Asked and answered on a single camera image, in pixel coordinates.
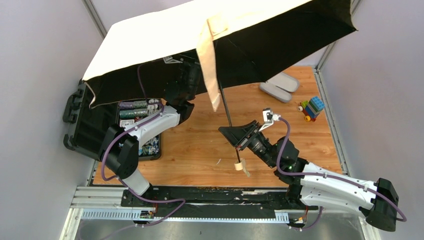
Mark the beige folding umbrella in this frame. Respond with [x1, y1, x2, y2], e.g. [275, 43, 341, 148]
[82, 0, 358, 178]

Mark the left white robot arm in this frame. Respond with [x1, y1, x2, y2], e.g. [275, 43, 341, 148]
[98, 61, 202, 196]

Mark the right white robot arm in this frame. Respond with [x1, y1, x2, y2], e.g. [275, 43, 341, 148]
[218, 120, 400, 232]

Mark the grey glasses case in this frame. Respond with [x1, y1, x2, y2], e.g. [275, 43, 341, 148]
[259, 72, 300, 103]

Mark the colourful toy block car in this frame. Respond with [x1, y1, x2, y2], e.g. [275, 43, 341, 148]
[297, 96, 325, 122]

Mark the black poker chip case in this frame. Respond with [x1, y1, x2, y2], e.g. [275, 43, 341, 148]
[62, 80, 160, 161]

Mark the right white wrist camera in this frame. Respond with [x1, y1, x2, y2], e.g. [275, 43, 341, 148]
[259, 108, 281, 132]

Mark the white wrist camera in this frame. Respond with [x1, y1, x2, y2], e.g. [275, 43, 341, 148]
[162, 56, 182, 64]
[259, 108, 281, 132]

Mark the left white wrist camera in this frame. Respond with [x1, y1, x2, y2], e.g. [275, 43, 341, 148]
[162, 56, 182, 64]

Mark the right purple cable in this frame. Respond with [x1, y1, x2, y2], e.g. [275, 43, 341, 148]
[274, 117, 408, 231]

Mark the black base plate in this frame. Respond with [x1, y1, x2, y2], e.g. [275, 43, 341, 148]
[120, 186, 318, 219]

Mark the aluminium frame rail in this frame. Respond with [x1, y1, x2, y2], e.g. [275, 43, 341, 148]
[67, 185, 373, 224]

